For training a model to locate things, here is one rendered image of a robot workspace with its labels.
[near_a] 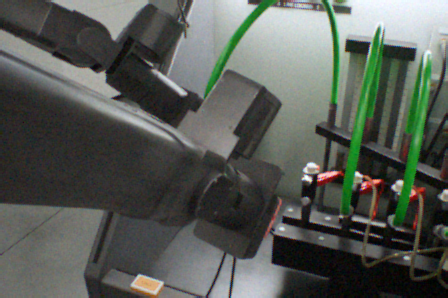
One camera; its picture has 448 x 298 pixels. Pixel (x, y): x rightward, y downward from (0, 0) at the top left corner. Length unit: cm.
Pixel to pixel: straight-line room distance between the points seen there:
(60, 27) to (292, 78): 63
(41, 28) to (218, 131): 32
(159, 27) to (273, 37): 47
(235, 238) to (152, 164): 23
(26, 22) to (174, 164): 39
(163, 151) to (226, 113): 12
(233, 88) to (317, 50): 69
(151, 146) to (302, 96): 88
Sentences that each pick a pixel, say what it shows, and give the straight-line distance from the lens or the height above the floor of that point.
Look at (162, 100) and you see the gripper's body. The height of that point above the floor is 130.
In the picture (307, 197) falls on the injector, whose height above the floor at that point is 106.
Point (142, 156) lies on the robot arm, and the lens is 24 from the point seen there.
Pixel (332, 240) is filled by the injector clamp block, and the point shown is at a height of 98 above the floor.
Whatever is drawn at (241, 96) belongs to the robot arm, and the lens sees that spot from 37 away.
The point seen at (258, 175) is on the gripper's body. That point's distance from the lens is 47.
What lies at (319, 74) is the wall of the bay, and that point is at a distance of 107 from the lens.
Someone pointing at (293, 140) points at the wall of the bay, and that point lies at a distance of 116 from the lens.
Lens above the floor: 156
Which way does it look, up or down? 30 degrees down
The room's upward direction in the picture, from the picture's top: straight up
